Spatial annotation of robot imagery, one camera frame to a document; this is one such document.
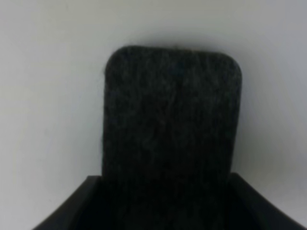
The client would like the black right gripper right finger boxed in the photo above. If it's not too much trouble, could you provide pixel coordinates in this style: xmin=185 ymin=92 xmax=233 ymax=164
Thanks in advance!
xmin=225 ymin=173 xmax=306 ymax=230

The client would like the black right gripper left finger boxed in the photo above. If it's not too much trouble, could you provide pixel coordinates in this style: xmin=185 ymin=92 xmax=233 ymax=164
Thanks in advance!
xmin=35 ymin=176 xmax=112 ymax=230

